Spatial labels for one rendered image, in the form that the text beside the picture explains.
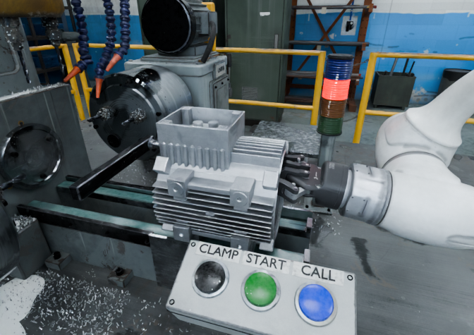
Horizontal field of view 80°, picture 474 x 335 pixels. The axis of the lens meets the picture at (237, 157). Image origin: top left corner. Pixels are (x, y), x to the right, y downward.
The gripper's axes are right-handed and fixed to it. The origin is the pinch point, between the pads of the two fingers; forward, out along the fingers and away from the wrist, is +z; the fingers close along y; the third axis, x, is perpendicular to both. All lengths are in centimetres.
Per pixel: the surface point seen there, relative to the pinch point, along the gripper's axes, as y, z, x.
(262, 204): 8.9, -8.7, 0.9
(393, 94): -440, -135, 64
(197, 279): 25.1, -5.5, -0.5
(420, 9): -488, -139, -54
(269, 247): 7.5, -11.1, 9.9
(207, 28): -59, 28, -16
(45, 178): -0.3, 42.9, 17.3
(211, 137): 5.2, 1.1, -5.8
